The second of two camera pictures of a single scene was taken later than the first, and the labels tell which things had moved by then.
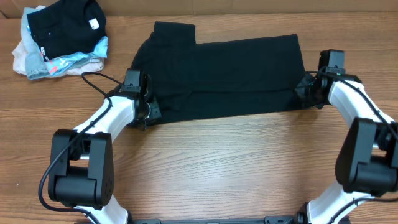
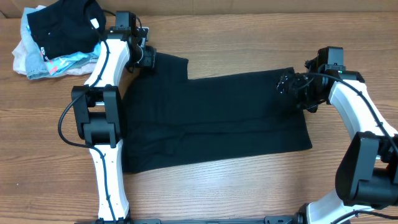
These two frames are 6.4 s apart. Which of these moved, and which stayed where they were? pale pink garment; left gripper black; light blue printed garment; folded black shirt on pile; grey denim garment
Moved: left gripper black
Stayed: grey denim garment; light blue printed garment; folded black shirt on pile; pale pink garment
